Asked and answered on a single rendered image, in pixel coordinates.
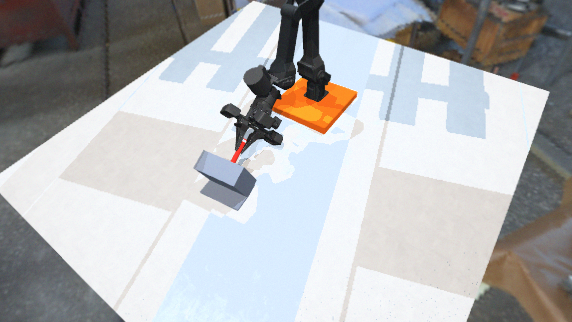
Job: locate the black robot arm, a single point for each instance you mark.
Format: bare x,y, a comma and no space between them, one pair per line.
282,72

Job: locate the blue-grey sloped panel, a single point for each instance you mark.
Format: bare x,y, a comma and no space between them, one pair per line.
229,183

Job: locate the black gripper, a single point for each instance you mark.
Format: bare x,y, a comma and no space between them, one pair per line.
243,123

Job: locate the red peg with white band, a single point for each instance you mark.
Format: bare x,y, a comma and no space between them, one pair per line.
237,153

